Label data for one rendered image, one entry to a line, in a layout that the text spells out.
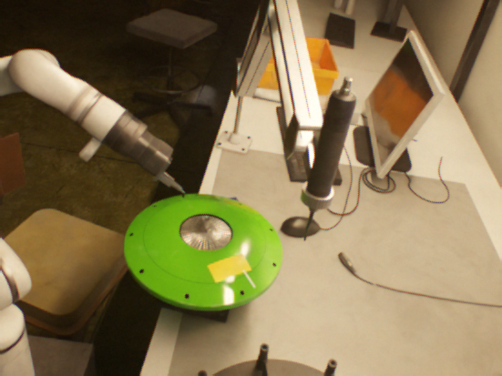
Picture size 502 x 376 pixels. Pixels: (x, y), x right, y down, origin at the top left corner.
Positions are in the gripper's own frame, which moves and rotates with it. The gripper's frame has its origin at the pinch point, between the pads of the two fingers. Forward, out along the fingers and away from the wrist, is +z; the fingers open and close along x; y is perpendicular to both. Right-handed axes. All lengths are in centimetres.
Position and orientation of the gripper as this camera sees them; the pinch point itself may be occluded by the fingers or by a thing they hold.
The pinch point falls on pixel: (184, 191)
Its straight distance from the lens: 96.9
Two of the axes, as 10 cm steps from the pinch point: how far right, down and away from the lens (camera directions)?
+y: 6.2, -7.4, -2.7
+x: 0.0, -3.4, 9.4
